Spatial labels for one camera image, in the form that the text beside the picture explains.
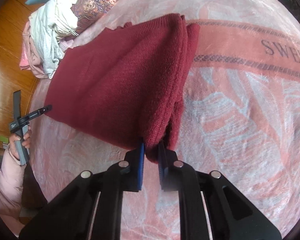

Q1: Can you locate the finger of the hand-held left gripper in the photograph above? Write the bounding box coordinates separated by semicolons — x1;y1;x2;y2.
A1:
19;105;52;122
12;89;22;122

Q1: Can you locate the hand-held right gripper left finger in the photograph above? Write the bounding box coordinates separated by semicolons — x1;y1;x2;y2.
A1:
19;141;147;240

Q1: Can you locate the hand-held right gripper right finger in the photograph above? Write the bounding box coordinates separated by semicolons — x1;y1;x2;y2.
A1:
157;141;283;240

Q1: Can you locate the dark red knit sweater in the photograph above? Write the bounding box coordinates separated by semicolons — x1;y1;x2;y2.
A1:
44;12;200;165

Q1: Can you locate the person's pink sleeved left forearm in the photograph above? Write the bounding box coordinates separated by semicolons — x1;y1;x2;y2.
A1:
0;145;25;230

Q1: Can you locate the pink clothes pile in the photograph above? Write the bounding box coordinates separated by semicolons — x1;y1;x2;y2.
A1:
19;21;73;79

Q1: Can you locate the person's left hand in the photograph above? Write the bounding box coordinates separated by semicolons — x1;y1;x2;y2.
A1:
8;129;32;160

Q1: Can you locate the white light blue garment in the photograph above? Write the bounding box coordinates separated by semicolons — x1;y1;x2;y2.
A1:
29;0;78;79

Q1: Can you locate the pink patterned blanket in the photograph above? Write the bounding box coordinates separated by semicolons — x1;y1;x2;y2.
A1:
27;0;300;240

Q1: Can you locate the cream cloth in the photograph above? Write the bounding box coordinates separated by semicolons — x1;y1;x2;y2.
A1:
52;17;78;38

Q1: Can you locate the floral patterned pillow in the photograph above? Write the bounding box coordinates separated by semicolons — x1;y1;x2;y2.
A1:
70;0;120;34

